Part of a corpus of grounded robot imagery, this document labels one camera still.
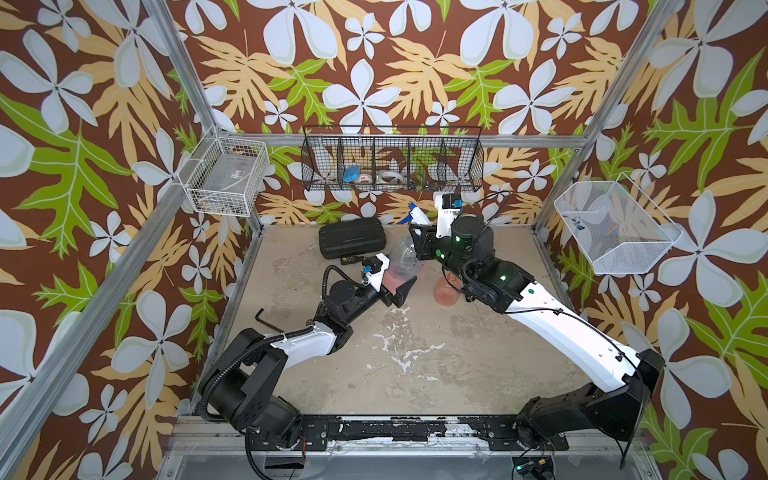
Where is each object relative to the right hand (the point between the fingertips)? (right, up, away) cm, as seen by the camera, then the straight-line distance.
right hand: (412, 225), depth 69 cm
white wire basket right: (+59, 0, +13) cm, 60 cm away
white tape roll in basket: (-4, +20, +30) cm, 36 cm away
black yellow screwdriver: (-19, -8, +39) cm, 44 cm away
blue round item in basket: (-17, +20, +26) cm, 37 cm away
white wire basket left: (-53, +17, +17) cm, 59 cm away
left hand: (-2, -9, +8) cm, 12 cm away
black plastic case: (-18, -1, +40) cm, 44 cm away
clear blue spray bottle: (-2, -9, +8) cm, 12 cm away
